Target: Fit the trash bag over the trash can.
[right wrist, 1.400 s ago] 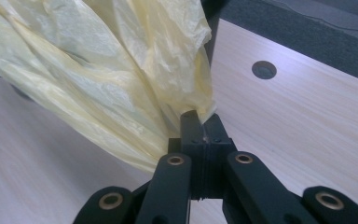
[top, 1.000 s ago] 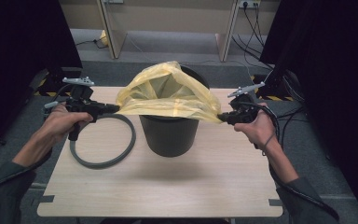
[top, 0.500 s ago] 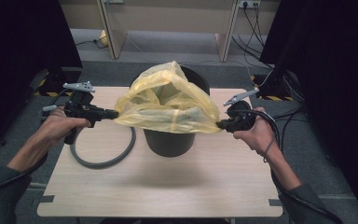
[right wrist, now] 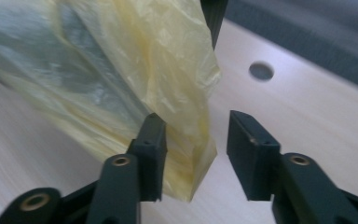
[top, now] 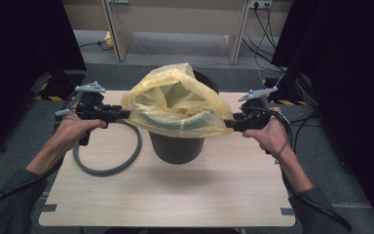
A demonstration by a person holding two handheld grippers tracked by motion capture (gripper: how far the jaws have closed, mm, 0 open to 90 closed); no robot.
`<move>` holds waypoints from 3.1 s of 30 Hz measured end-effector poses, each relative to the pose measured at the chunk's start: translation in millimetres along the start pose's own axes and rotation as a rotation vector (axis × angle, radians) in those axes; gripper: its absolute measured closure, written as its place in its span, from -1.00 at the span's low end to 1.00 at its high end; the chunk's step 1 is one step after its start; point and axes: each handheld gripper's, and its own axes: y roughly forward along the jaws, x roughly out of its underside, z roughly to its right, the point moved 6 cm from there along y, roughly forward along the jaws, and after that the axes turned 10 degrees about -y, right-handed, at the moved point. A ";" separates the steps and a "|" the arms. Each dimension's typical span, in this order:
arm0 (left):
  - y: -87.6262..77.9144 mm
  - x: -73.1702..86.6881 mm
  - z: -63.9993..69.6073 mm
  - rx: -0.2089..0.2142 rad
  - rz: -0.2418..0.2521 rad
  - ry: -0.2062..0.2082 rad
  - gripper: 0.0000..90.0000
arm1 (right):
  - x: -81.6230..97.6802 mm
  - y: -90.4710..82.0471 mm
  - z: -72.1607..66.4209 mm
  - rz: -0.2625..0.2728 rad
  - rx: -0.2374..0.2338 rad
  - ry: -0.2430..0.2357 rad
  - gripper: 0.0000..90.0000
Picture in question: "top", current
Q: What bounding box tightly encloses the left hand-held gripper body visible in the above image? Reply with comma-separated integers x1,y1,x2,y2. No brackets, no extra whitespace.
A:
55,81,113,124

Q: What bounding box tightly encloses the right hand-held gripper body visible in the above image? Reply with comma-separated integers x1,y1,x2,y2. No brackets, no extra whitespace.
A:
238,86,279,131

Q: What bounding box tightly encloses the grey plastic ring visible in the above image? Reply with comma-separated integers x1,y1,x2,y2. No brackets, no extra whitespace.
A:
72,118,143,177

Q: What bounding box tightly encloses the yellow trash bag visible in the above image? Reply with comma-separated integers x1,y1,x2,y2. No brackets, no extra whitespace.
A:
120,62,236,139

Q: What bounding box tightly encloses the black trash can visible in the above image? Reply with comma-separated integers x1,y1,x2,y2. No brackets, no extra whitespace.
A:
148,69,220,165

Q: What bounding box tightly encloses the person's right hand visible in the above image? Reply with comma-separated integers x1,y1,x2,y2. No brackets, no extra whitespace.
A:
242,106,290,160

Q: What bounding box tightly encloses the person's left hand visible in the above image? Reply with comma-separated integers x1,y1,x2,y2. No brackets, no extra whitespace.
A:
53,111,108,152

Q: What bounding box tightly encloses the black stand base striped tape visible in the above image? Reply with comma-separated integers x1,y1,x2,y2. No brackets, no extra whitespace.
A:
31,69,87,102
262,71,310,107

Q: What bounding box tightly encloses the small yellow item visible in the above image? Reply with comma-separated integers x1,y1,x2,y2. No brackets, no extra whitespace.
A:
102,30,115,50

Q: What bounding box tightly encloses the black curtain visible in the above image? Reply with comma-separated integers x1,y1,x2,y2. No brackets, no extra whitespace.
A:
0,0,87,159
271,0,374,234

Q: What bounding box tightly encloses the beige desk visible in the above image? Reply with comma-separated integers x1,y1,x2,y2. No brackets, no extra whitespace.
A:
60,0,294,65

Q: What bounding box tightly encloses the thin black floor cable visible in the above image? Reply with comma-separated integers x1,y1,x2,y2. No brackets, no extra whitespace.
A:
77,40,113,52

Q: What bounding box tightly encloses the black floor cable bundle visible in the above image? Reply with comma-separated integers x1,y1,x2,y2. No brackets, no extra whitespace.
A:
242,2,320,154

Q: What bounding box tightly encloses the right hand-held gripper cable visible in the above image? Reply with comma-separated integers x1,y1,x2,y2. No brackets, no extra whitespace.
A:
248,105,354,232

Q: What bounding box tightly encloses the hand-held gripper cable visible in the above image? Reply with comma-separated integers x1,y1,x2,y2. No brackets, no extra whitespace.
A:
248,105,354,232
0,92,79,211

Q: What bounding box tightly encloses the white wall socket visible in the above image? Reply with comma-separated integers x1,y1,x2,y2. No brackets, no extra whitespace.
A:
248,0,273,10

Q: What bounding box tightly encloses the left hand-held gripper cable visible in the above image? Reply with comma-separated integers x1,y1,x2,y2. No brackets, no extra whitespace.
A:
0,92,79,211

